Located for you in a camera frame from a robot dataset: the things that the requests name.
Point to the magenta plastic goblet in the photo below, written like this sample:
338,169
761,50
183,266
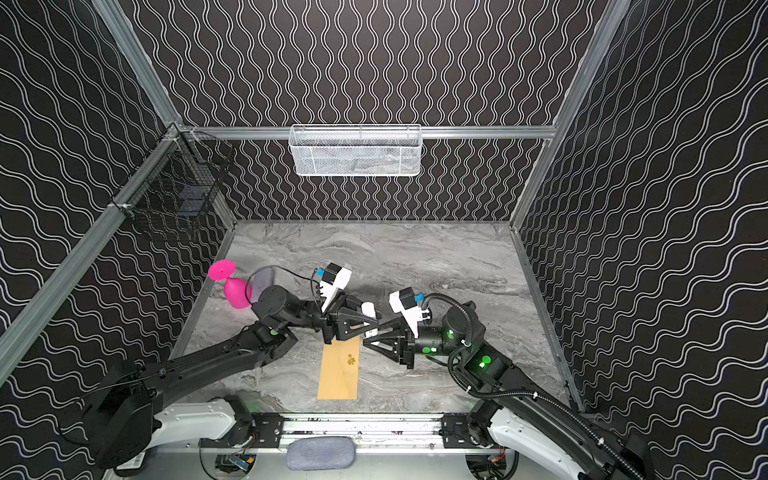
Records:
236,290

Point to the aluminium corner post right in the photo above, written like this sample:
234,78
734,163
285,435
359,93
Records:
597,49

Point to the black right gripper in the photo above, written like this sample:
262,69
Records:
405,344

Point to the aluminium corner post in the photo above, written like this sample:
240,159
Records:
128,43
597,49

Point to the black wire basket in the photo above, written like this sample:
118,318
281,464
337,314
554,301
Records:
176,204

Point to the aluminium back crossbar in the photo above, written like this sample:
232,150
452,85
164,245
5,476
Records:
383,131

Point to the white glue stick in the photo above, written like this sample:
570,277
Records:
369,310

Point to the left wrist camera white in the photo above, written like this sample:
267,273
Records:
332,280

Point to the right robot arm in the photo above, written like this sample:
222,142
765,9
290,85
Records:
512,411

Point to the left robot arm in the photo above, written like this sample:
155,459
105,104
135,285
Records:
120,416

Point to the brown manila envelope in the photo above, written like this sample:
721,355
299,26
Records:
339,372

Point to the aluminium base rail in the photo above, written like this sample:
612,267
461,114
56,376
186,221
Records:
372,433

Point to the aluminium left side rail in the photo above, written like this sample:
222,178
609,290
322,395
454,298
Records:
19,337

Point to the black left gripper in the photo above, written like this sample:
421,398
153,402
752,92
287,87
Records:
334,321

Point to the aluminium corner post left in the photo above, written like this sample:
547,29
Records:
128,43

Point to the white wire basket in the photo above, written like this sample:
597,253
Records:
356,156

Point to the grey fabric pouch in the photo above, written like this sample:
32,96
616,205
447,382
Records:
321,453

